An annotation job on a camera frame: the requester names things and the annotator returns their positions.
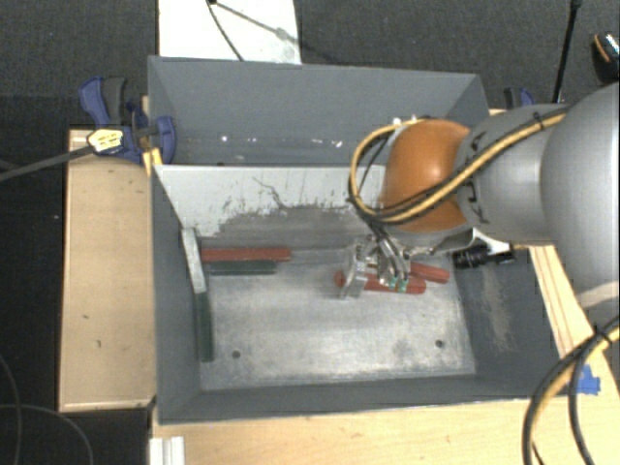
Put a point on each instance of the red-brown flat block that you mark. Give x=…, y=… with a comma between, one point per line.
x=375, y=284
x=244, y=254
x=433, y=272

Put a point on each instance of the pale wood board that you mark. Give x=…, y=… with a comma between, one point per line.
x=109, y=279

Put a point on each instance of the pale grey flat block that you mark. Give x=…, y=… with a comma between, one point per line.
x=195, y=259

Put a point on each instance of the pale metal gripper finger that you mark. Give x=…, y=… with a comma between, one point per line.
x=361, y=286
x=349, y=279

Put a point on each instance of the dark green flat block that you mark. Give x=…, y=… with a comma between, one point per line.
x=242, y=268

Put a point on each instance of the black cylinder on white bracket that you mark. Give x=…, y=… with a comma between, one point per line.
x=477, y=257

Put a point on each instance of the grey metal bin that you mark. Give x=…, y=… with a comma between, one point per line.
x=310, y=318

